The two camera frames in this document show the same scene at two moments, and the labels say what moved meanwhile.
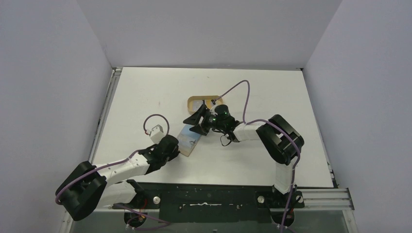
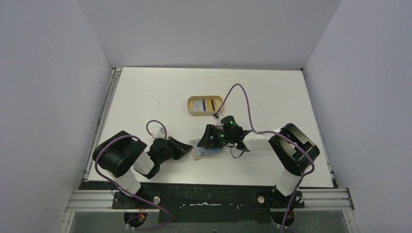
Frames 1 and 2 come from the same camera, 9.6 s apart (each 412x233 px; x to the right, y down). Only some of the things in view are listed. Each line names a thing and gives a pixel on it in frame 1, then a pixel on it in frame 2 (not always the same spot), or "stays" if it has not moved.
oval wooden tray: [195, 102] stays
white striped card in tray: [197, 104] stays
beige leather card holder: [187, 140] → [199, 152]
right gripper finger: [194, 119] → [211, 139]
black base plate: [198, 202] stays
